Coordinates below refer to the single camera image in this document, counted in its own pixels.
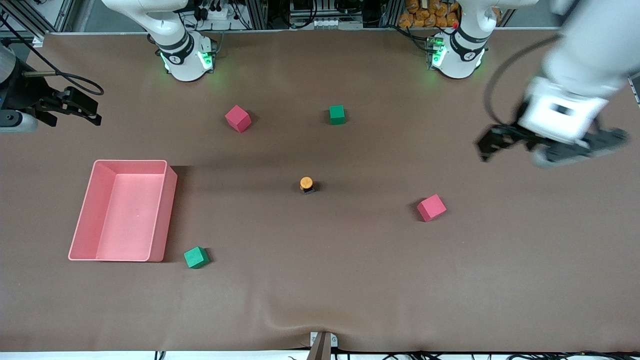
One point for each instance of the pink foam cube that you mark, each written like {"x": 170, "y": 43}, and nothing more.
{"x": 431, "y": 208}
{"x": 238, "y": 119}

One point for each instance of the pink plastic bin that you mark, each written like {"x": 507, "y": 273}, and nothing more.
{"x": 100, "y": 240}

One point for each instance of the brown table mat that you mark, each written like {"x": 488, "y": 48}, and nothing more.
{"x": 320, "y": 280}

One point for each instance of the aluminium frame profile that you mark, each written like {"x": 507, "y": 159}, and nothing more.
{"x": 50, "y": 25}

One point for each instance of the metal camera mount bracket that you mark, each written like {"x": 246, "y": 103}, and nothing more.
{"x": 322, "y": 347}

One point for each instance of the green foam cube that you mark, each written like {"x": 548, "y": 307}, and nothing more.
{"x": 196, "y": 257}
{"x": 337, "y": 115}

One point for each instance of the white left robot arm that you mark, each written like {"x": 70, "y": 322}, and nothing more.
{"x": 590, "y": 50}

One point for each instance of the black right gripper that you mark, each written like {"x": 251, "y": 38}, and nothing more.
{"x": 28, "y": 95}

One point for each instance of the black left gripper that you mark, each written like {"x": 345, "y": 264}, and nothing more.
{"x": 511, "y": 134}

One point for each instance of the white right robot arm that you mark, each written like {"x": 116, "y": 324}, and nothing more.
{"x": 185, "y": 65}

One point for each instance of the orange capped black push button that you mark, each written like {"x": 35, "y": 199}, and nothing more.
{"x": 306, "y": 183}

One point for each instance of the white power strip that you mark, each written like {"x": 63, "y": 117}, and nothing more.
{"x": 215, "y": 14}

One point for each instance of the pile of orange objects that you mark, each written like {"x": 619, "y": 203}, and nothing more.
{"x": 425, "y": 20}

